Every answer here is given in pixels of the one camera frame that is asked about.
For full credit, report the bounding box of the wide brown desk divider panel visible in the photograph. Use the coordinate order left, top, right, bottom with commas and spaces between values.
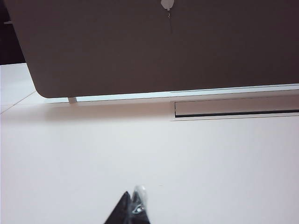
4, 0, 299, 99

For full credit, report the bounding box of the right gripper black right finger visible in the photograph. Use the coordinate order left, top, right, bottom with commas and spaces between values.
130, 185, 150, 224

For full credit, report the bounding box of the white desk cable tray cover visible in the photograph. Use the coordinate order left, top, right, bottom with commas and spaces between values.
174, 94, 299, 118

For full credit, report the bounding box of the white adhesive wall hook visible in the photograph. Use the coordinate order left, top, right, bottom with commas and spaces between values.
160, 0, 175, 19

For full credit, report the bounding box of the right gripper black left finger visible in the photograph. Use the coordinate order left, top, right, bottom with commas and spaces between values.
104, 191, 133, 224

